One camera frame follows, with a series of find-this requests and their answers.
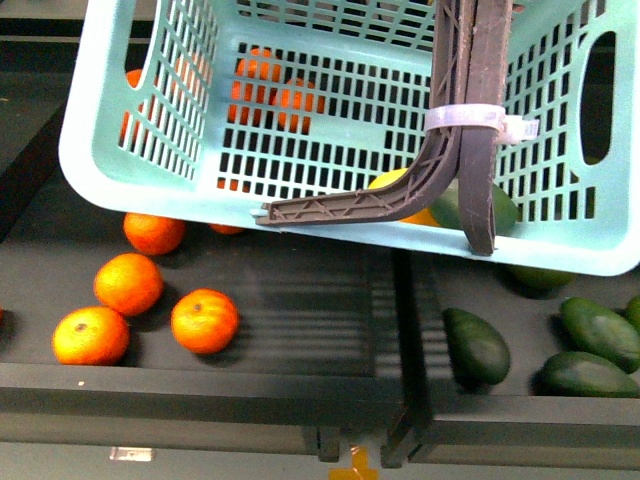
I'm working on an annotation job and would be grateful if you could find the white zip tie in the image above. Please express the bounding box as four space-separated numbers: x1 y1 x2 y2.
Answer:
423 104 539 145

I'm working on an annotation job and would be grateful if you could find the black fruit tray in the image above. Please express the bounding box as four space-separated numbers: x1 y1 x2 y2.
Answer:
382 250 639 471
1 41 403 460

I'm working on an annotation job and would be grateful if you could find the dark green avocado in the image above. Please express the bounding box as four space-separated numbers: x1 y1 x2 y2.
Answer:
538 351 639 398
443 308 511 388
559 297 639 373

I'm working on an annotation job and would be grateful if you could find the yellow mango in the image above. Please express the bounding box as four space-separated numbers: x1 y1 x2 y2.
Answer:
368 168 440 227

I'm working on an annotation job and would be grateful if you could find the light blue plastic basket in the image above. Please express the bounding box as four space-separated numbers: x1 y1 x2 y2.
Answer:
59 1 639 276

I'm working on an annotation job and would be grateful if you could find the black fruit tray right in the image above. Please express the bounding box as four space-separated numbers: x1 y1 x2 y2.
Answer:
382 250 639 471

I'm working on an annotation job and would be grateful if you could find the orange tangerine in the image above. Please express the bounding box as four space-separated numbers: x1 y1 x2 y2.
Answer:
170 288 240 355
51 306 130 366
93 253 164 317
123 212 186 256

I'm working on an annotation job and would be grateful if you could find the black fruit tray left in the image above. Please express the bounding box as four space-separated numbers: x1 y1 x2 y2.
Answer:
1 41 403 460

